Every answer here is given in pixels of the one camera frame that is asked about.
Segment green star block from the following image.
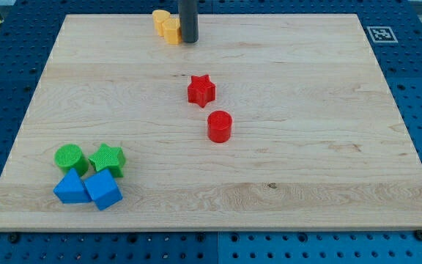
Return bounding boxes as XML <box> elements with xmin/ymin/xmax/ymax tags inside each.
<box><xmin>89</xmin><ymin>143</ymin><xmax>126</xmax><ymax>177</ymax></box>

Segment wooden board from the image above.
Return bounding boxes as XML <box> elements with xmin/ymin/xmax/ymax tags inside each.
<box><xmin>0</xmin><ymin>14</ymin><xmax>422</xmax><ymax>232</ymax></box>

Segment red cylinder block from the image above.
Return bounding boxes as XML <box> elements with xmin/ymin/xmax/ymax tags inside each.
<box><xmin>207</xmin><ymin>110</ymin><xmax>232</xmax><ymax>143</ymax></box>

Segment red star block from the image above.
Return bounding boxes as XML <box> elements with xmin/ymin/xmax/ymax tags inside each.
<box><xmin>188</xmin><ymin>75</ymin><xmax>216</xmax><ymax>108</ymax></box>

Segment yellow hexagon block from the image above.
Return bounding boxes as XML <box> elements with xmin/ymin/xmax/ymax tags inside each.
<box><xmin>162</xmin><ymin>18</ymin><xmax>182</xmax><ymax>45</ymax></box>

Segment blue triangle block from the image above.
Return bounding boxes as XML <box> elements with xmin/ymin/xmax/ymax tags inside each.
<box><xmin>53</xmin><ymin>169</ymin><xmax>92</xmax><ymax>204</ymax></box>

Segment blue cube block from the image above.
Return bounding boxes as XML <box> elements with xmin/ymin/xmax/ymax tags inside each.
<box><xmin>84</xmin><ymin>169</ymin><xmax>123</xmax><ymax>210</ymax></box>

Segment white fiducial marker tag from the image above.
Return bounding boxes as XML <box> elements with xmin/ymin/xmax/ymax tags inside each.
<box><xmin>367</xmin><ymin>26</ymin><xmax>398</xmax><ymax>43</ymax></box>

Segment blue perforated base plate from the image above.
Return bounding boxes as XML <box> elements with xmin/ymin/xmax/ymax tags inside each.
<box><xmin>0</xmin><ymin>0</ymin><xmax>422</xmax><ymax>263</ymax></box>

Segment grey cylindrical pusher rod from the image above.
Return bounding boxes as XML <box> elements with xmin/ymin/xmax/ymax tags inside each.
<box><xmin>178</xmin><ymin>0</ymin><xmax>199</xmax><ymax>43</ymax></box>

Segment green cylinder block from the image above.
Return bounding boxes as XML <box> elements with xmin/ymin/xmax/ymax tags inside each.
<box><xmin>54</xmin><ymin>144</ymin><xmax>89</xmax><ymax>177</ymax></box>

